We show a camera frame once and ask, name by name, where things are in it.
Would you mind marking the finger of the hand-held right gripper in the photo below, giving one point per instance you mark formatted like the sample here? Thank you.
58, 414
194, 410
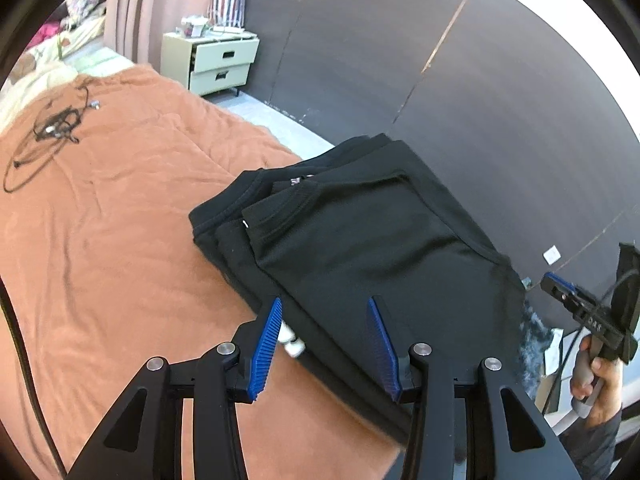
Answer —
559, 282

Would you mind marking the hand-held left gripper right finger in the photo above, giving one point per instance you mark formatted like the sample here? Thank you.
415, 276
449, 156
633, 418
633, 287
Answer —
382, 350

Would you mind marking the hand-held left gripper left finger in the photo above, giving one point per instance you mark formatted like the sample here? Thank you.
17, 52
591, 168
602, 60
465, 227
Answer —
265, 345

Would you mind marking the black t-shirt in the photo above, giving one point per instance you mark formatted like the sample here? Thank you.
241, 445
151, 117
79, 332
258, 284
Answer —
360, 260

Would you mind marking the person's right forearm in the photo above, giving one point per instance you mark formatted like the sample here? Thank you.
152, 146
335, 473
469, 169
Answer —
595, 450

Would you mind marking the stack of folded dark clothes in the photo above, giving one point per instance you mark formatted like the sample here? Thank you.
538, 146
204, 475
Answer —
215, 210

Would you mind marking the pile of patterned clothes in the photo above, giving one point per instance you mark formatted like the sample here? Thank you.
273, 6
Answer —
87, 0

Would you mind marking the person's right hand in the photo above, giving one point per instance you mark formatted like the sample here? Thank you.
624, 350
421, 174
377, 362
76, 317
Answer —
607, 385

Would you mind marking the white plastic piece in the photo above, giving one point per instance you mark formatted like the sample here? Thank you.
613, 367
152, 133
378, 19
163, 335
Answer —
292, 345

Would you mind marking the grey fluffy rug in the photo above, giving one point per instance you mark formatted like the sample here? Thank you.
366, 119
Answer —
535, 340

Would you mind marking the brown blanket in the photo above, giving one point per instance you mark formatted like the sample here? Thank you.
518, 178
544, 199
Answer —
125, 210

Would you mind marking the pale two-drawer nightstand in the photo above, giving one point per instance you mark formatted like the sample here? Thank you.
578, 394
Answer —
225, 55

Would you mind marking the white power strip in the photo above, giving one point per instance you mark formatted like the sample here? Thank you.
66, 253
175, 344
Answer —
232, 31

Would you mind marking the small white device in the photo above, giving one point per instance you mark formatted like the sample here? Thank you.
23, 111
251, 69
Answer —
192, 25

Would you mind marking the cream duvet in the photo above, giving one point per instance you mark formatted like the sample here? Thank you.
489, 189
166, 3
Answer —
30, 90

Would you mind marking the pale bear print bedding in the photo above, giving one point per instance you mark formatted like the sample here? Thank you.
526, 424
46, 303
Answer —
85, 40

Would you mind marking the pink curtain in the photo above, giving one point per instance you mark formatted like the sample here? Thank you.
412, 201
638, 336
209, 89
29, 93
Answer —
150, 10

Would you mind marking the pink cloth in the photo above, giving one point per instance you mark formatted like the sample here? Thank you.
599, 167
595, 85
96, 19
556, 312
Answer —
46, 34

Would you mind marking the white wall outlet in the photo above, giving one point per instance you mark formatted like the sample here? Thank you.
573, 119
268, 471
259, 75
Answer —
552, 255

